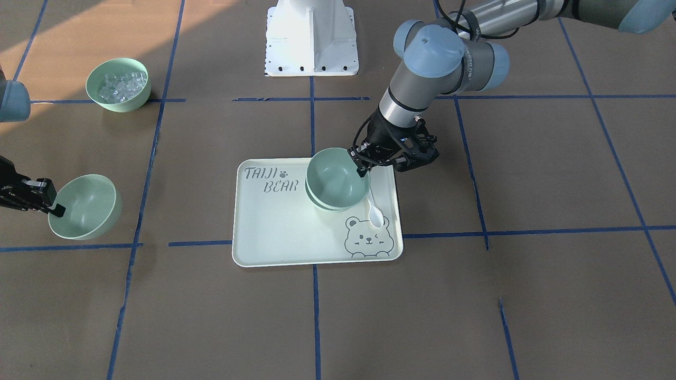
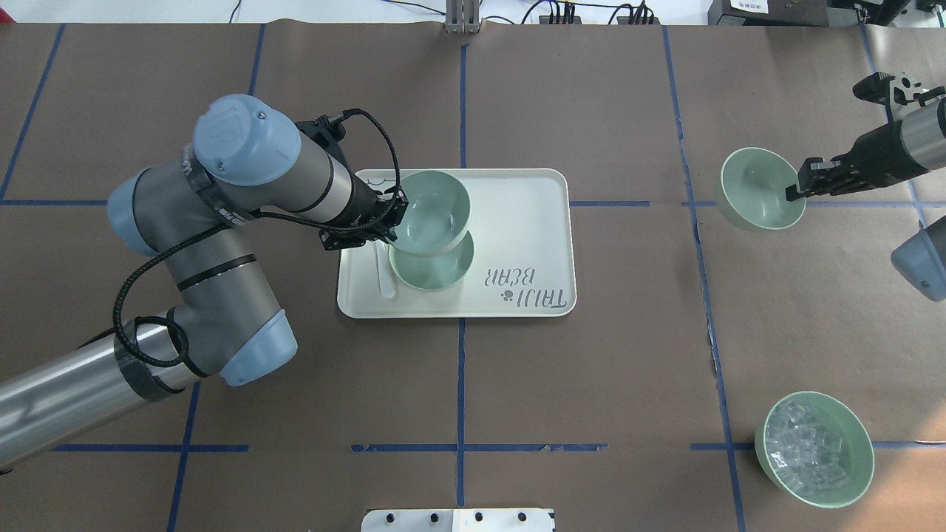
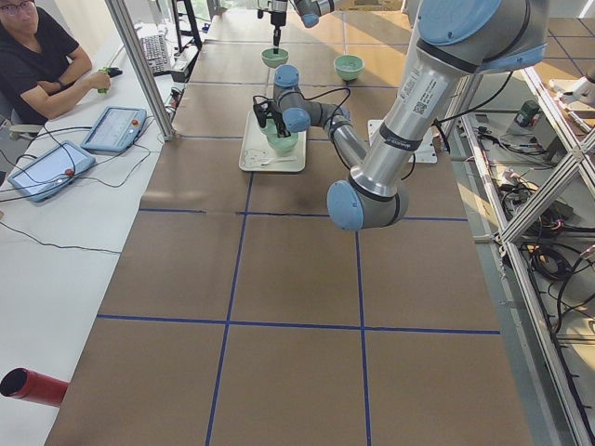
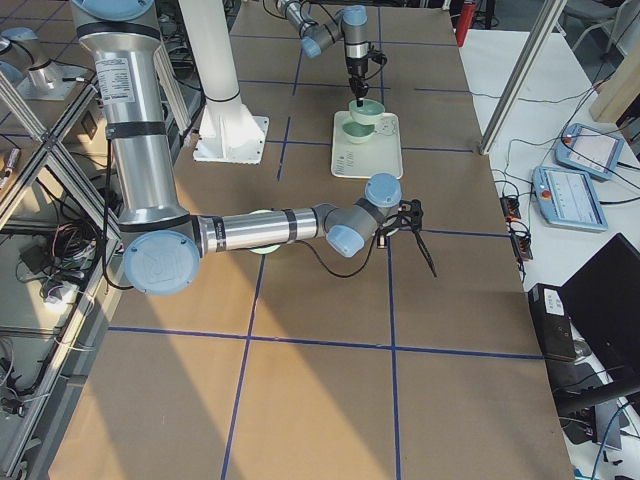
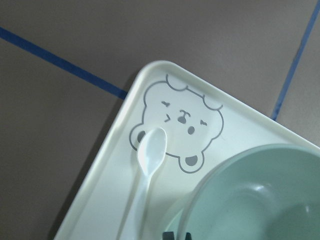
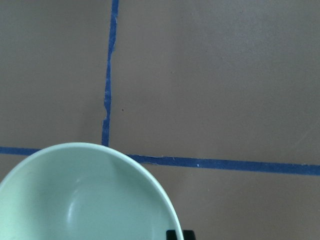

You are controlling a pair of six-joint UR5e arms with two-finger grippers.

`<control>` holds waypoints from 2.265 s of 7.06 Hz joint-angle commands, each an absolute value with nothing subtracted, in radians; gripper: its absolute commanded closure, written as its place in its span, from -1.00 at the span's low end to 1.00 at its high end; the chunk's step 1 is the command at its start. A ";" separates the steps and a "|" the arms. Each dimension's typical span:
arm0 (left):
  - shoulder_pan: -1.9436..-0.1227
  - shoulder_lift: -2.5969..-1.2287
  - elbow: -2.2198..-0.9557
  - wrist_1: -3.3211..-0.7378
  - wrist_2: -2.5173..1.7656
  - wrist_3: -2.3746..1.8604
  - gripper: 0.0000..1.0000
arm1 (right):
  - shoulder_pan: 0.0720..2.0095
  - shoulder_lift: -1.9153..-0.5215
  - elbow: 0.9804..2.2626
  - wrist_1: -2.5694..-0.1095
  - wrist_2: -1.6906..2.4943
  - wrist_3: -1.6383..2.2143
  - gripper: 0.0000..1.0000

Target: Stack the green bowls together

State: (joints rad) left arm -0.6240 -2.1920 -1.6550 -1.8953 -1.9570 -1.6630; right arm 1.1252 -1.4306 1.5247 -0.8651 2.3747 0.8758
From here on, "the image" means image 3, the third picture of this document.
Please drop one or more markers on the green bowl on tray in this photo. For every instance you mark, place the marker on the green bowl on tray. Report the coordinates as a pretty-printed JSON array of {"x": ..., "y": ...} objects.
[{"x": 282, "y": 146}]

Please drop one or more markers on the green power box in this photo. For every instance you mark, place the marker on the green power box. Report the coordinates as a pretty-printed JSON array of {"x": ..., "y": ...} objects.
[{"x": 527, "y": 113}]

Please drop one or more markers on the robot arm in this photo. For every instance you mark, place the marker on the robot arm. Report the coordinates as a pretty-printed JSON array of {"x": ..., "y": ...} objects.
[
  {"x": 309, "y": 12},
  {"x": 454, "y": 39}
]

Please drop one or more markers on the black keyboard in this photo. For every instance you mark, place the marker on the black keyboard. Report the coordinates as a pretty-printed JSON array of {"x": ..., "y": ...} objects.
[{"x": 154, "y": 48}]

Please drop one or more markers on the cream bear tray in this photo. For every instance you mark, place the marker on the cream bear tray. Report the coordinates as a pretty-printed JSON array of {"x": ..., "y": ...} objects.
[{"x": 257, "y": 155}]

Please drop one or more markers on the seated person in black shirt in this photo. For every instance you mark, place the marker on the seated person in black shirt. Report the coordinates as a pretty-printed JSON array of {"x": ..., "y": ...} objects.
[{"x": 44, "y": 71}]

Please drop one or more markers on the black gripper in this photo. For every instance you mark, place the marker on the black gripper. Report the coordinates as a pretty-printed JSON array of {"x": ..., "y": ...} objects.
[
  {"x": 277, "y": 18},
  {"x": 280, "y": 124}
]

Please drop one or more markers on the blue teach pendant far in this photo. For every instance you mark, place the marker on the blue teach pendant far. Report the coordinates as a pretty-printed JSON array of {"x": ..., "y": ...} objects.
[{"x": 115, "y": 130}]

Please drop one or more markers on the blue teach pendant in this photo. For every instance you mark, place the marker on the blue teach pendant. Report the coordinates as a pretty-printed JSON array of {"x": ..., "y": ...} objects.
[
  {"x": 48, "y": 174},
  {"x": 115, "y": 130}
]

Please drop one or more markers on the aluminium frame rail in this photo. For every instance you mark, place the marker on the aluminium frame rail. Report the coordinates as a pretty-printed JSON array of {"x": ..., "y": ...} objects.
[{"x": 125, "y": 27}]

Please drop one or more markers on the white plastic spoon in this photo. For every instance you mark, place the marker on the white plastic spoon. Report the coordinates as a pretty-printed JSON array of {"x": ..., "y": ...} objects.
[{"x": 277, "y": 160}]

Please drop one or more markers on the blue teach pendant near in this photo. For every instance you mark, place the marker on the blue teach pendant near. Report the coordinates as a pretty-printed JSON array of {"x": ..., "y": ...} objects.
[{"x": 48, "y": 174}]

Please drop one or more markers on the red cylinder tube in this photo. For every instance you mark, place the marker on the red cylinder tube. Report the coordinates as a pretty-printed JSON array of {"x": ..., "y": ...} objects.
[{"x": 29, "y": 385}]

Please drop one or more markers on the green bowl with ice cubes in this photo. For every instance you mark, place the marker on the green bowl with ice cubes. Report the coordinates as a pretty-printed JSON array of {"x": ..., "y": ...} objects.
[{"x": 348, "y": 67}]

